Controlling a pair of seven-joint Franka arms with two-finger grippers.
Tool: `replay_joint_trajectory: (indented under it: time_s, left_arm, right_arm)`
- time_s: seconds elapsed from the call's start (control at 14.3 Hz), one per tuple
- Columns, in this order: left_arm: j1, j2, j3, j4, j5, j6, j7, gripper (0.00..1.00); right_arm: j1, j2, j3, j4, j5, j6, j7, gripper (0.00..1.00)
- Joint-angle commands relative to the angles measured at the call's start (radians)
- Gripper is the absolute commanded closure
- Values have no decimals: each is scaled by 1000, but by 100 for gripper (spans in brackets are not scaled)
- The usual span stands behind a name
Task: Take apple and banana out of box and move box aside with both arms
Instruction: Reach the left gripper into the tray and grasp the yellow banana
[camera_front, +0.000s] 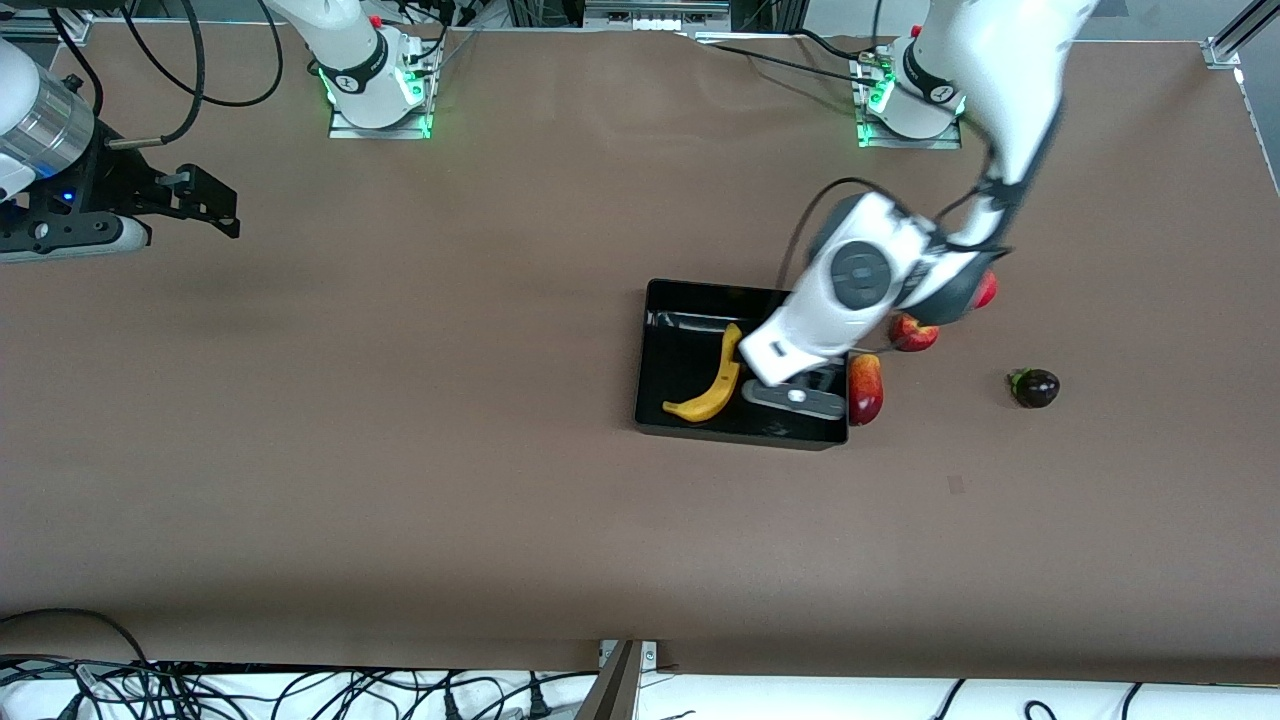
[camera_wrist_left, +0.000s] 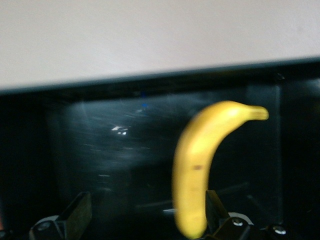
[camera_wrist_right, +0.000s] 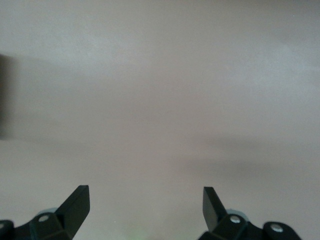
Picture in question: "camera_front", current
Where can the red pomegranate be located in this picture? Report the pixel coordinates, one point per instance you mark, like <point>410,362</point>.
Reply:
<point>988,292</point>

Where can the metal bracket with strut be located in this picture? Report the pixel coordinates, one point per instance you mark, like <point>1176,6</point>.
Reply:
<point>620,680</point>

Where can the black rectangular plastic tray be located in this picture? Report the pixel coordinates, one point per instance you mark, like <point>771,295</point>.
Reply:
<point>680,360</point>

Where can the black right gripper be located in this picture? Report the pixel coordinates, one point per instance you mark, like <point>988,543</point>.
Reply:
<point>112,183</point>

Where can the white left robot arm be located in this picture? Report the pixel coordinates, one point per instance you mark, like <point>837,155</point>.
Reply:
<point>860,275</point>

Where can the grey metal frame rail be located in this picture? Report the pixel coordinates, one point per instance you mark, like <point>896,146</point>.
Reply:
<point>655,12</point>

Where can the silver corner bracket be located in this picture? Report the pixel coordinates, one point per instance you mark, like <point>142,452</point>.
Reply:
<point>1218,55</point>

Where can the brown table cover sheet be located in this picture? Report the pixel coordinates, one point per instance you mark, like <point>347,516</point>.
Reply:
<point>400,400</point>

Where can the dark purple eggplant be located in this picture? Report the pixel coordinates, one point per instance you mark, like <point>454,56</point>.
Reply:
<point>1037,388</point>

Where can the red yellow mango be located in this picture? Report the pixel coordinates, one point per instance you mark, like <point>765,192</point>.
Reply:
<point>865,390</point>

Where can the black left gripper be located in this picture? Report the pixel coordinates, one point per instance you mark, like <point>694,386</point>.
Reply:
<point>827,379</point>

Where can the red yellow apple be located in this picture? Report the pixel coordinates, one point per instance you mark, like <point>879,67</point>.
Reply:
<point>915,335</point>

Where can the yellow banana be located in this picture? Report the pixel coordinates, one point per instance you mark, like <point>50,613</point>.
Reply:
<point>712,398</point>

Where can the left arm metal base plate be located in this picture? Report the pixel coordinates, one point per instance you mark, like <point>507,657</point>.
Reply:
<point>900,142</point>

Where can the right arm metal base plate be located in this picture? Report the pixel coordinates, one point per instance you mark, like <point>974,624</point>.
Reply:
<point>345,130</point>

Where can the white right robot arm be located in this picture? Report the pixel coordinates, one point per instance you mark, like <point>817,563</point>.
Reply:
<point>355,50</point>

